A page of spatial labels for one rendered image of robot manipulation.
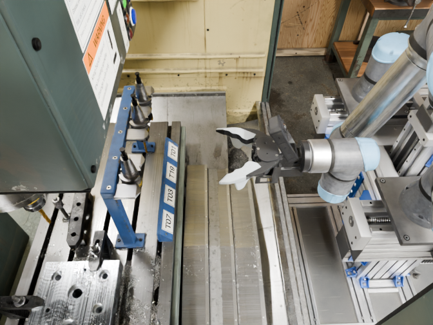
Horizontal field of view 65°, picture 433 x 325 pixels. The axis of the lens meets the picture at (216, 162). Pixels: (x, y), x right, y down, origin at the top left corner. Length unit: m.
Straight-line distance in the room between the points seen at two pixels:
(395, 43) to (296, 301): 0.92
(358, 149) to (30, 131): 0.62
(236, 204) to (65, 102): 1.19
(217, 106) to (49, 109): 1.44
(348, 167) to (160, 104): 1.21
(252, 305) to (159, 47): 1.16
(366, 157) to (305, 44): 2.94
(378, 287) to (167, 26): 1.66
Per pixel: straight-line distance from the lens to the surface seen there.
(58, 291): 1.17
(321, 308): 1.94
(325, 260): 2.04
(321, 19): 3.58
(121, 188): 1.00
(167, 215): 1.25
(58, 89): 0.40
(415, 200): 1.09
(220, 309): 1.32
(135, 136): 1.12
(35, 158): 0.45
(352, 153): 0.78
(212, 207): 1.49
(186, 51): 1.66
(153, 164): 1.45
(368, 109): 0.85
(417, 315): 0.58
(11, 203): 0.66
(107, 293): 1.12
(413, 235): 1.09
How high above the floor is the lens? 2.01
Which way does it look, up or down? 51 degrees down
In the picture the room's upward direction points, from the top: straight up
